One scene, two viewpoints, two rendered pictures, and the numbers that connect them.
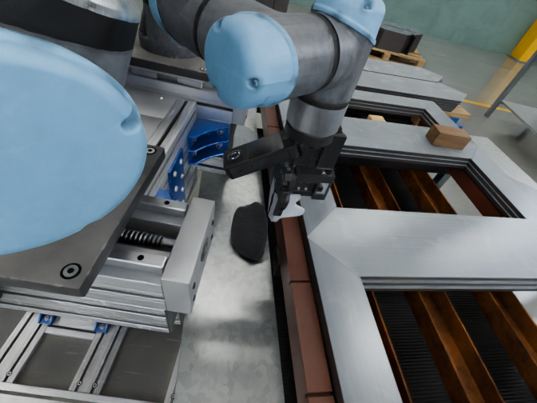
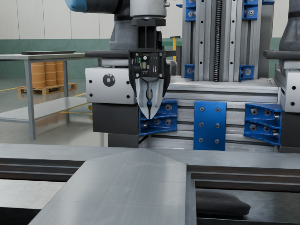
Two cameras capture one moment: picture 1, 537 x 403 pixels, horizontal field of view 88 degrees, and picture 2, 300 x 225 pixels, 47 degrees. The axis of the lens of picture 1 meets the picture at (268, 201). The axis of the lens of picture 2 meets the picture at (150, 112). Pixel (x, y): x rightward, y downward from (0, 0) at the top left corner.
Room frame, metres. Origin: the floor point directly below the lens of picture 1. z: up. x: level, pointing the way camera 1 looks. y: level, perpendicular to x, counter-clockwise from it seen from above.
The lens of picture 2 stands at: (0.64, -0.71, 1.05)
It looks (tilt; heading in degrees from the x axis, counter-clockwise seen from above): 11 degrees down; 112
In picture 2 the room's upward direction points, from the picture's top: straight up
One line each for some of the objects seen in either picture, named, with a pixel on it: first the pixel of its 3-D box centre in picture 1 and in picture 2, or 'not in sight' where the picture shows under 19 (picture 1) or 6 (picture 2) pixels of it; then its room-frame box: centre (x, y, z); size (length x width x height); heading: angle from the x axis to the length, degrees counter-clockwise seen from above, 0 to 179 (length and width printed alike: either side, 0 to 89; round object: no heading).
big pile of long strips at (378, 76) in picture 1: (386, 80); not in sight; (1.52, -0.42, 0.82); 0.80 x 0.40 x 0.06; 106
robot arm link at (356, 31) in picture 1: (334, 49); not in sight; (0.36, -0.03, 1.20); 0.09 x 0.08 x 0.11; 143
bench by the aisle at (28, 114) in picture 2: not in sight; (51, 87); (-2.41, 3.16, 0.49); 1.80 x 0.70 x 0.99; 93
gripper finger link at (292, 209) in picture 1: (288, 210); (141, 99); (0.35, -0.04, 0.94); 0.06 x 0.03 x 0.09; 106
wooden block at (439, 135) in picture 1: (447, 137); not in sight; (0.95, -0.55, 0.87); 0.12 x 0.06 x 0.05; 100
